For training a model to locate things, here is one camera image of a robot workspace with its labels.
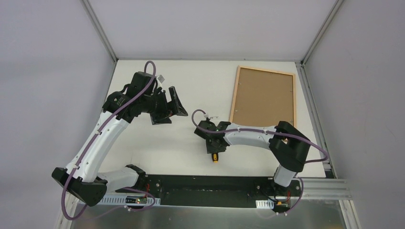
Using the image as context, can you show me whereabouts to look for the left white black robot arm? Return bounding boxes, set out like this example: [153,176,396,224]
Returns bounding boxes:
[52,72,188,207]

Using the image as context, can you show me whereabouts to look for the black orange handle screwdriver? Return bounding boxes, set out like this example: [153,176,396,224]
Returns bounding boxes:
[212,153,219,163]

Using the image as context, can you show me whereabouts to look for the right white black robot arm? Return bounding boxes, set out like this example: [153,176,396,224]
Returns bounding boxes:
[194,119,310,196]

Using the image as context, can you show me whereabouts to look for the brown wooden photo frame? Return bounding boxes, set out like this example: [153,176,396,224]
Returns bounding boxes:
[229,66,297,127]

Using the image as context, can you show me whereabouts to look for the white cable duct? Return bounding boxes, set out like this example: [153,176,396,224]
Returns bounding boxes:
[98,195,160,207]
[256,199,274,209]

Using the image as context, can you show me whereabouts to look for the left white cable duct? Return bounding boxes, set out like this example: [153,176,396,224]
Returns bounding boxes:
[98,195,160,207]

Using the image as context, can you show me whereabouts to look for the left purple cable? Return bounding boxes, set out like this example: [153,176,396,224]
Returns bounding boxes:
[61,61,158,221]

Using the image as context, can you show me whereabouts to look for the purple cable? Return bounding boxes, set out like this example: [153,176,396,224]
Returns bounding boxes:
[61,61,158,221]
[191,109,330,216]

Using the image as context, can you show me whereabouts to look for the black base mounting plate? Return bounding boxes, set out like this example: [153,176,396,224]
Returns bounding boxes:
[135,175,301,208]

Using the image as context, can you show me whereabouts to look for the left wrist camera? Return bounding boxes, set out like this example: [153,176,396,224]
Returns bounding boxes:
[157,74,165,83]

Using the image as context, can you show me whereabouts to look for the aluminium front rail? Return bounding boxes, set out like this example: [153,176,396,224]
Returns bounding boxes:
[67,173,352,200]

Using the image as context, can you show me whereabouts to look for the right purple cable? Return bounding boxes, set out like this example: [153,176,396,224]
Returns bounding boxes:
[191,109,330,216]

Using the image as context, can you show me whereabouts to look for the right white cable duct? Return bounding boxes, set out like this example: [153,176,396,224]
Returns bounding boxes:
[256,199,274,209]

